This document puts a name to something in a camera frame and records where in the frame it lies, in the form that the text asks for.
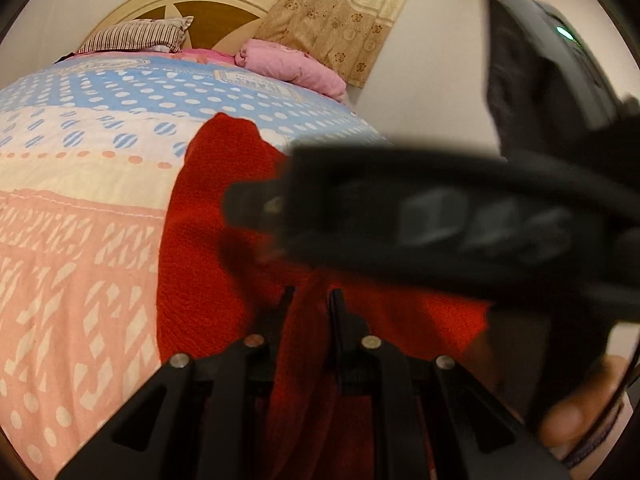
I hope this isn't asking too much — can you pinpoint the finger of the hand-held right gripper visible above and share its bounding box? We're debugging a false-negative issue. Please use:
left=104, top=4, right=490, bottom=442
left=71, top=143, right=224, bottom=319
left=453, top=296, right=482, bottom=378
left=222, top=179, right=292, bottom=235

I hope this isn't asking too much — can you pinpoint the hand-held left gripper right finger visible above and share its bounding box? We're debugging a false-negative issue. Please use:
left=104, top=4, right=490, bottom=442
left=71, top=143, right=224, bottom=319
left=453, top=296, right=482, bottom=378
left=327, top=287, right=573, bottom=480

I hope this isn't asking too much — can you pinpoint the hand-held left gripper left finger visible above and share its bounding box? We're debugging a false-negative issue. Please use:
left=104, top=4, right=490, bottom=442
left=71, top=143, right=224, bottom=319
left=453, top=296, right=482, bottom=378
left=55, top=285, right=296, bottom=480

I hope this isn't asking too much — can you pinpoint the red knitted sweater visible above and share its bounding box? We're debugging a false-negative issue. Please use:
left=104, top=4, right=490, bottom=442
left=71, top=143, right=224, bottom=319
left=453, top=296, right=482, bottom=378
left=155, top=112, right=493, bottom=480

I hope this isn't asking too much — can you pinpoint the person's right hand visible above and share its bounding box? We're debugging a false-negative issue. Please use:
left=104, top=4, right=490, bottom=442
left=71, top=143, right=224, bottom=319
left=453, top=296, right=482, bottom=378
left=540, top=352, right=632, bottom=453

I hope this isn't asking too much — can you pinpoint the pink pillow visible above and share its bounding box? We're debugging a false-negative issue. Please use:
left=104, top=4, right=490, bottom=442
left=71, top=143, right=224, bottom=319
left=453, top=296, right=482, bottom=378
left=235, top=39, right=348, bottom=103

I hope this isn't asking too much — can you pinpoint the pink floral sheet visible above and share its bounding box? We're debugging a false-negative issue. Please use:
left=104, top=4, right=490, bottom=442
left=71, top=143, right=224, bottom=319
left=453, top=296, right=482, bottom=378
left=182, top=48, right=241, bottom=67

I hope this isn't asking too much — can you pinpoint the cream wooden headboard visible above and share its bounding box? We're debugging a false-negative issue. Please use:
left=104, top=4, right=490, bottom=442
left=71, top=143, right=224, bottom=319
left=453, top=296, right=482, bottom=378
left=85, top=0, right=281, bottom=56

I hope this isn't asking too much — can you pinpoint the polka dot bedspread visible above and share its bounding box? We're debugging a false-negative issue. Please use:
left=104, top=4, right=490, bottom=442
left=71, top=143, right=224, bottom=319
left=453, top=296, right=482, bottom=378
left=0, top=49, right=396, bottom=480

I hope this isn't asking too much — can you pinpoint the striped pillow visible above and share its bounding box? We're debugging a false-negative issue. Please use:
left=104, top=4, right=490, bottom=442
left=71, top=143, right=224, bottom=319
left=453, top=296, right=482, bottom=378
left=75, top=16, right=195, bottom=55

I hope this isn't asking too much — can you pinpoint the beige floral curtain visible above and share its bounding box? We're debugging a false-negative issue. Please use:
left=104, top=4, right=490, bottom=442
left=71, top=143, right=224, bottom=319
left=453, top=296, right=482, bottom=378
left=252, top=0, right=428, bottom=88

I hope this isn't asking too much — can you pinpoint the dark wrist strap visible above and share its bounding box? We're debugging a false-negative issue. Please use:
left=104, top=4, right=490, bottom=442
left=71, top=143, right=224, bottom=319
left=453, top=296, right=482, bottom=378
left=565, top=395, right=627, bottom=468

